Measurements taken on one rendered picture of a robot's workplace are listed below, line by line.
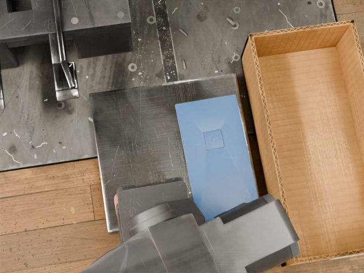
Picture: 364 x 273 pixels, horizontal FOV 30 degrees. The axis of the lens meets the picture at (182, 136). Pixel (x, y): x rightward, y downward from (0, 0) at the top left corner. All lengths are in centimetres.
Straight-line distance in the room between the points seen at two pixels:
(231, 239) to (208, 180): 23
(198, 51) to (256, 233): 34
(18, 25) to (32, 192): 18
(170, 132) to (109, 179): 9
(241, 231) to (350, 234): 28
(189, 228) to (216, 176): 28
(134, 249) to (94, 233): 33
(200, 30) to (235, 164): 18
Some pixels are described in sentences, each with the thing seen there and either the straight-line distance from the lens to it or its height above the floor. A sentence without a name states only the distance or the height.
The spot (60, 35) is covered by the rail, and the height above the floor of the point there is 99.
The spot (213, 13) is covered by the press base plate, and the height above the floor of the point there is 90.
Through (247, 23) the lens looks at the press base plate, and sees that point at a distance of 84.
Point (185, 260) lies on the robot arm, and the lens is 46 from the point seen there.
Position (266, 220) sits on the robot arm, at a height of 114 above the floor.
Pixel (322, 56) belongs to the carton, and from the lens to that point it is 83.
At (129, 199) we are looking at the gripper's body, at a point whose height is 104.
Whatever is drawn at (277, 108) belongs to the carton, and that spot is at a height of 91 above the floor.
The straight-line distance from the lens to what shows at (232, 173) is 75.
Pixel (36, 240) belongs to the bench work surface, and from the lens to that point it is 77.
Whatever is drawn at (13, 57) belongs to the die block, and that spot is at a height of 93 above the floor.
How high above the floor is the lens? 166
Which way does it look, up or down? 75 degrees down
